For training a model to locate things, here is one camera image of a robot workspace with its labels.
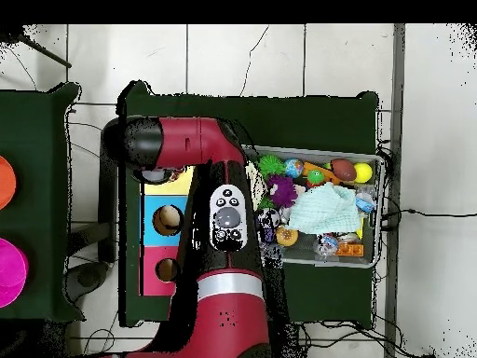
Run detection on orange textured ball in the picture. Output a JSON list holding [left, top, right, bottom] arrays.
[[275, 226, 300, 248]]

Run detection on mint green cloth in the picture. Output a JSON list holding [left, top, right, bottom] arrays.
[[288, 184, 362, 236]]

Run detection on black tripod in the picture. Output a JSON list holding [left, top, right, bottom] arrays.
[[0, 25, 74, 70]]

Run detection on small globe print ball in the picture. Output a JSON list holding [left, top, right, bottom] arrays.
[[285, 158, 307, 179]]

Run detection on orange disc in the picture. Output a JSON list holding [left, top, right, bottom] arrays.
[[0, 155, 18, 212]]

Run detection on purple spiky ball with eyes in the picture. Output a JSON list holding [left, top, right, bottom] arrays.
[[266, 175, 299, 210]]

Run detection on large green spiky ball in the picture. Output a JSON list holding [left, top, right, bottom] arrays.
[[255, 154, 288, 180]]

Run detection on clear mesh bin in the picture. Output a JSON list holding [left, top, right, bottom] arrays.
[[244, 145, 386, 269]]

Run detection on orange toy brick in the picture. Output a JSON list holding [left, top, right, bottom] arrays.
[[334, 242, 366, 258]]

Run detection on brown toy football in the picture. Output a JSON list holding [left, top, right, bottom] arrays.
[[331, 158, 359, 182]]

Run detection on dark green side table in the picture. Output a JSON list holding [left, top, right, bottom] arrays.
[[0, 81, 83, 324]]

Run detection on small soccer ball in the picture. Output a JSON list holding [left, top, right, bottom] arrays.
[[257, 208, 281, 232]]

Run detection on dark green table cloth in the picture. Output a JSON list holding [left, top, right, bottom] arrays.
[[117, 80, 381, 329]]

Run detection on pink disc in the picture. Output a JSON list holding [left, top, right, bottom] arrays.
[[0, 238, 30, 309]]

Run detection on black cable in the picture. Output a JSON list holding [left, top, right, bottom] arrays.
[[381, 205, 477, 222]]

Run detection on yellow ball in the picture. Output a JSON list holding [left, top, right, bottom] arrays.
[[353, 162, 374, 184]]

